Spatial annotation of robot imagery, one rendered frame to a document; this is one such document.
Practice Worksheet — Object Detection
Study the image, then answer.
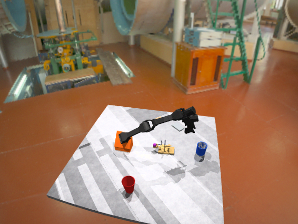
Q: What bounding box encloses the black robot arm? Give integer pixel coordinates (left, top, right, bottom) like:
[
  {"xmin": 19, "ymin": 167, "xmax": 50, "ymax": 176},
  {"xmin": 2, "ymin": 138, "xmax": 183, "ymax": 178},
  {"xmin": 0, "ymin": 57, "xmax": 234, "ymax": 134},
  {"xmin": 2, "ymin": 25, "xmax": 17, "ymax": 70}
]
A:
[{"xmin": 118, "ymin": 106, "xmax": 199, "ymax": 144}]

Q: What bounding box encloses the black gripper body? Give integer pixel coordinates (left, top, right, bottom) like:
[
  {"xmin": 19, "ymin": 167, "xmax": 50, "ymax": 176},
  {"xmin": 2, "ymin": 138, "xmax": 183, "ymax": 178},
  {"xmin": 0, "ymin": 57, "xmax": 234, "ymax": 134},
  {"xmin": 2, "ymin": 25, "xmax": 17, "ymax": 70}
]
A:
[{"xmin": 182, "ymin": 116, "xmax": 193, "ymax": 134}]

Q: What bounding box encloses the blue mug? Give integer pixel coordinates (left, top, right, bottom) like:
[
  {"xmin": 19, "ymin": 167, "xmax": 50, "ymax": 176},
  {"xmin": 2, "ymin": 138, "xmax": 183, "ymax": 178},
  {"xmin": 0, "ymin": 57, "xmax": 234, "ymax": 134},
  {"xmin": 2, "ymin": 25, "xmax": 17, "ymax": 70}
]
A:
[{"xmin": 196, "ymin": 142, "xmax": 207, "ymax": 156}]

